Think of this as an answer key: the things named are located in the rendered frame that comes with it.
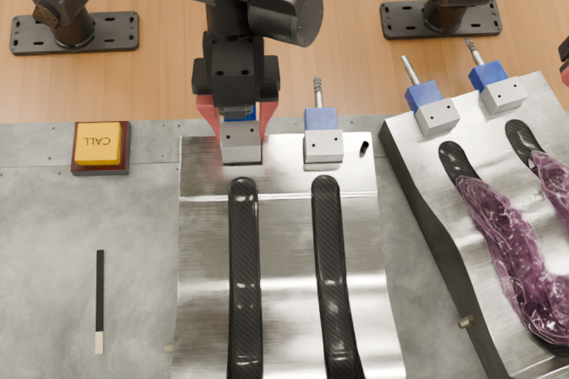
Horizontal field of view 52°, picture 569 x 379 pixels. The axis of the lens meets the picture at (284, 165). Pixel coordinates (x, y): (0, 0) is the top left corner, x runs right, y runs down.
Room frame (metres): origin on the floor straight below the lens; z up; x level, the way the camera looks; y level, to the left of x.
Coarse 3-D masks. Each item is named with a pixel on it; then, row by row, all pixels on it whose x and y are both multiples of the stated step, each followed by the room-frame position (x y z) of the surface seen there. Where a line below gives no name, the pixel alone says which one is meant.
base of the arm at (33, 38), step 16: (16, 16) 0.53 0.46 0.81; (80, 16) 0.50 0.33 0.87; (96, 16) 0.54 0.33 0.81; (112, 16) 0.55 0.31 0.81; (128, 16) 0.55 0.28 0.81; (16, 32) 0.50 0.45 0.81; (32, 32) 0.50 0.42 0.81; (48, 32) 0.50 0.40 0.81; (64, 32) 0.48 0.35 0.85; (80, 32) 0.49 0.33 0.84; (96, 32) 0.51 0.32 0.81; (112, 32) 0.52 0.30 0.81; (128, 32) 0.52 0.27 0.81; (16, 48) 0.47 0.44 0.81; (32, 48) 0.47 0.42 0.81; (48, 48) 0.47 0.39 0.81; (64, 48) 0.48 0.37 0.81; (80, 48) 0.48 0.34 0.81; (96, 48) 0.48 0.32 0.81; (112, 48) 0.49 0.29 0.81; (128, 48) 0.49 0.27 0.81
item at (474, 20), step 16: (416, 0) 0.65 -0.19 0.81; (384, 16) 0.61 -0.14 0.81; (400, 16) 0.61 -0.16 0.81; (416, 16) 0.61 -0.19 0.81; (432, 16) 0.60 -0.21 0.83; (448, 16) 0.59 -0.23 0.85; (464, 16) 0.63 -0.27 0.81; (480, 16) 0.63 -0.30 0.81; (496, 16) 0.63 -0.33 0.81; (384, 32) 0.58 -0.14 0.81; (400, 32) 0.58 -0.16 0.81; (416, 32) 0.58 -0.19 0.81; (432, 32) 0.59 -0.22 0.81; (448, 32) 0.59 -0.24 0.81; (464, 32) 0.59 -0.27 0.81; (480, 32) 0.60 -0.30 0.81; (496, 32) 0.60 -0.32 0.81
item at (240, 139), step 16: (256, 112) 0.34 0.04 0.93; (224, 128) 0.31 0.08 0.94; (240, 128) 0.31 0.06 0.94; (256, 128) 0.31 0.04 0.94; (224, 144) 0.29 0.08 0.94; (240, 144) 0.29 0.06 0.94; (256, 144) 0.29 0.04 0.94; (224, 160) 0.28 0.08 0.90; (240, 160) 0.29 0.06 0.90; (256, 160) 0.29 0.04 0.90
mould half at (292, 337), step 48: (192, 144) 0.30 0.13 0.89; (288, 144) 0.32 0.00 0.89; (192, 192) 0.24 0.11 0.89; (288, 192) 0.25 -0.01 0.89; (192, 240) 0.18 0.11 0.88; (288, 240) 0.19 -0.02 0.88; (192, 288) 0.12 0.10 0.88; (288, 288) 0.13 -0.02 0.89; (384, 288) 0.14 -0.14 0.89; (192, 336) 0.06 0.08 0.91; (288, 336) 0.07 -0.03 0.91; (384, 336) 0.08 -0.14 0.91
